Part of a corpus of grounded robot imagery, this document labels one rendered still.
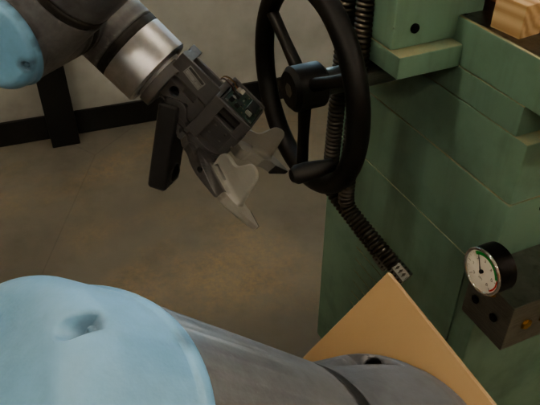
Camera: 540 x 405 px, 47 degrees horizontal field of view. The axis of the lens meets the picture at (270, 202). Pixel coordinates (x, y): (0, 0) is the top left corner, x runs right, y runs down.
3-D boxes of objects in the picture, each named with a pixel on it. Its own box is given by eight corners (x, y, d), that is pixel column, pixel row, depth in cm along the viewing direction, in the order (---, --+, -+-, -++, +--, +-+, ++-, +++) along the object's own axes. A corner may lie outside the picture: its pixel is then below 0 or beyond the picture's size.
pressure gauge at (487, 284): (456, 284, 81) (468, 236, 76) (480, 275, 82) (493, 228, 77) (488, 317, 76) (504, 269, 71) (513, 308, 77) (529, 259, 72)
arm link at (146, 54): (92, 84, 70) (128, 61, 79) (124, 115, 71) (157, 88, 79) (136, 29, 66) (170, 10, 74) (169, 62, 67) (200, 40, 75)
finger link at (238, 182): (267, 204, 66) (232, 136, 69) (232, 234, 69) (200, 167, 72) (285, 205, 68) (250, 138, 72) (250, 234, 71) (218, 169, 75)
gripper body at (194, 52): (253, 133, 69) (173, 55, 67) (206, 178, 73) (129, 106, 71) (270, 110, 76) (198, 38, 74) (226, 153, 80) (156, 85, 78)
